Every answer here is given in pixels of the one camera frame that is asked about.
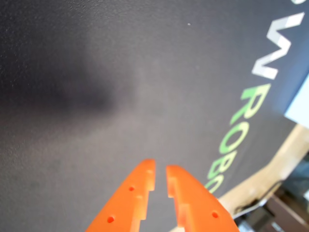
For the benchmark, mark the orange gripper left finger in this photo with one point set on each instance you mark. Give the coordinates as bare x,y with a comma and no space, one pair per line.
128,198

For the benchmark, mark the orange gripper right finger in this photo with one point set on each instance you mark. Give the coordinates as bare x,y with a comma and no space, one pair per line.
200,205

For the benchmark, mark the dark brown furniture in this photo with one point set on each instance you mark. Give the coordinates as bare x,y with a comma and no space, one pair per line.
287,212

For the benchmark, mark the dark mat with WOWROBO print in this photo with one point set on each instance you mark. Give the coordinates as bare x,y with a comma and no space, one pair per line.
96,96

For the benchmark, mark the white cardboard box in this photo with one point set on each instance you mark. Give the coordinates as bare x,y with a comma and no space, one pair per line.
300,104

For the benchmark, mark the silver metal bracket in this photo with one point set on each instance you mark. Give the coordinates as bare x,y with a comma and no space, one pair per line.
251,206

